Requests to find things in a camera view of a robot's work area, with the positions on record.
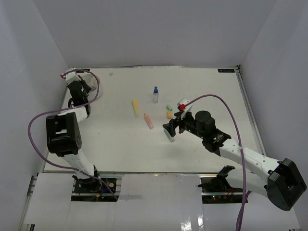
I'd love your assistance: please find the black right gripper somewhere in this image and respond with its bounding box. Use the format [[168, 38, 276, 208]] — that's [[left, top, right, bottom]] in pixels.
[[163, 109, 205, 140]]

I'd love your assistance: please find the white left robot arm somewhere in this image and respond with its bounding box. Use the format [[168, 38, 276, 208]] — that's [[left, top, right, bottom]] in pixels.
[[46, 80, 102, 192]]

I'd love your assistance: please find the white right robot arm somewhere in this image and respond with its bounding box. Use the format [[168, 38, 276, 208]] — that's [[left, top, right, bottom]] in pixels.
[[163, 111, 307, 211]]

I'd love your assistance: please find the yellow highlighter cap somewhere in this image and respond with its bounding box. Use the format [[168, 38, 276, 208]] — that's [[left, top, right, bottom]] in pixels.
[[167, 110, 172, 119]]

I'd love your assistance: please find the white round divided container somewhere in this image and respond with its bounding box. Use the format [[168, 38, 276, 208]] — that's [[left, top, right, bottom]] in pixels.
[[81, 73, 103, 101]]

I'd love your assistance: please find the green highlighter cap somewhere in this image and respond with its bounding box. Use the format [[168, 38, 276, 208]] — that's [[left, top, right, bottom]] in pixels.
[[166, 104, 173, 111]]

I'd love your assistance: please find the orange pink highlighter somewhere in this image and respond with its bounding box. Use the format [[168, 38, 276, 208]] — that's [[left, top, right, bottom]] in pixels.
[[144, 113, 154, 129]]

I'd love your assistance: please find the clear blue spray bottle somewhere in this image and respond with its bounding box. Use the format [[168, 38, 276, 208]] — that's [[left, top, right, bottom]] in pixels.
[[153, 86, 159, 103]]

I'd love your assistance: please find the yellow highlighter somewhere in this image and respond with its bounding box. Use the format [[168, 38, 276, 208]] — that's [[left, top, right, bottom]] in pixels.
[[132, 100, 140, 117]]

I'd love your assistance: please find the right table label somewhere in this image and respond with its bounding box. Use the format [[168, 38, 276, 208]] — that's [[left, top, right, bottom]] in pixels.
[[218, 68, 235, 73]]

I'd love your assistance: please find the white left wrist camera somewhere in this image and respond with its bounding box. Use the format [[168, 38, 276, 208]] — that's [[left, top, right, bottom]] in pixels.
[[60, 68, 81, 84]]

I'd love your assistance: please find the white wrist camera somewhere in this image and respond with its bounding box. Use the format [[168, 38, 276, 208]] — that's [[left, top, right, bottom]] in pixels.
[[60, 68, 81, 84], [177, 98, 193, 120]]

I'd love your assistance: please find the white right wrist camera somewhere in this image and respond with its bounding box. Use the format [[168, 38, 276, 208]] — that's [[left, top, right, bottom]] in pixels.
[[177, 98, 193, 120]]

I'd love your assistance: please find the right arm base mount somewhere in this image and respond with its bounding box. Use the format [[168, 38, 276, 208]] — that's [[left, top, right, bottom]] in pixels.
[[198, 166, 243, 204]]

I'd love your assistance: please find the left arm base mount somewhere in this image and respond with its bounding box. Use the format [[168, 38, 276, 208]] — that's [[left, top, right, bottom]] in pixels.
[[71, 175, 119, 202]]

